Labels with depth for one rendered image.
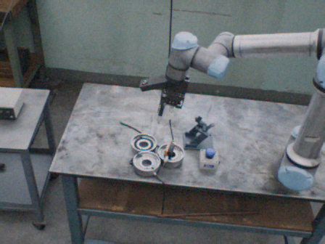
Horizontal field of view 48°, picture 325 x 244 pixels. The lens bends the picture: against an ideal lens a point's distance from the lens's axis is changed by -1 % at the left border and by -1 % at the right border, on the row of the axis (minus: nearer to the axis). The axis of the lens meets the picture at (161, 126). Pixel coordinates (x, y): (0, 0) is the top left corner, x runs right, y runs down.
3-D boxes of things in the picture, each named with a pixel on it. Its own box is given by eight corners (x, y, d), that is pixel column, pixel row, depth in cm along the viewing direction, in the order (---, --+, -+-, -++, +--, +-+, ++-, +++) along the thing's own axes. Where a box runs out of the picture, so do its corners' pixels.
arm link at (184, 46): (195, 46, 114) (170, 35, 116) (186, 75, 121) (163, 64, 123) (204, 37, 120) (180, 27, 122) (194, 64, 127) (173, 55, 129)
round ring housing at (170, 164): (188, 163, 149) (189, 155, 146) (167, 172, 144) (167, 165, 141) (173, 147, 155) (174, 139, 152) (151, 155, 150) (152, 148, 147)
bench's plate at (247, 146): (48, 174, 141) (48, 171, 140) (84, 86, 186) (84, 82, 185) (358, 206, 141) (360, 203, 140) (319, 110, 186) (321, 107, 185)
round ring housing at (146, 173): (128, 164, 145) (128, 157, 143) (149, 155, 150) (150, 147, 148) (142, 181, 139) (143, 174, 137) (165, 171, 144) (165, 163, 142)
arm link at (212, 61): (236, 50, 121) (206, 37, 123) (225, 65, 113) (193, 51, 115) (228, 69, 126) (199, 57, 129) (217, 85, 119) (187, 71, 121)
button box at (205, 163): (199, 169, 146) (200, 160, 143) (199, 156, 152) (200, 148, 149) (219, 171, 146) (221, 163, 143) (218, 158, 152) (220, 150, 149)
